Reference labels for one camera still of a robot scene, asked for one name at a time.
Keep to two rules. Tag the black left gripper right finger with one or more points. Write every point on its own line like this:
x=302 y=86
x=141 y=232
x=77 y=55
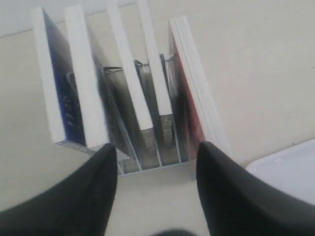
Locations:
x=236 y=203

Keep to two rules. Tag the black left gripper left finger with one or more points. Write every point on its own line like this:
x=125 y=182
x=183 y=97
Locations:
x=80 y=205

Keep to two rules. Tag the blue moon cover book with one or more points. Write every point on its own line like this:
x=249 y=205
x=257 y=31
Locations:
x=59 y=88

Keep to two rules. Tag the white grey spine book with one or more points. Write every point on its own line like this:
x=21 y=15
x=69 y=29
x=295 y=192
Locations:
x=102 y=121

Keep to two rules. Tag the pink teal spine book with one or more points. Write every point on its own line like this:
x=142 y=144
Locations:
x=189 y=85

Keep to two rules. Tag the dark brown spine book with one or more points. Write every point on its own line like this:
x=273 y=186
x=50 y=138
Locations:
x=143 y=116

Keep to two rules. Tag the black spine book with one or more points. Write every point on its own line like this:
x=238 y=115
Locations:
x=165 y=113

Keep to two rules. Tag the white square plastic tray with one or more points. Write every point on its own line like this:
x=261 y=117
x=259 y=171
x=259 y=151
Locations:
x=291 y=170

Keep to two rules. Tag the white wire book rack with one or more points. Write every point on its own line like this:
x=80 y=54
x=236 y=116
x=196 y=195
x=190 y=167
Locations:
x=140 y=161

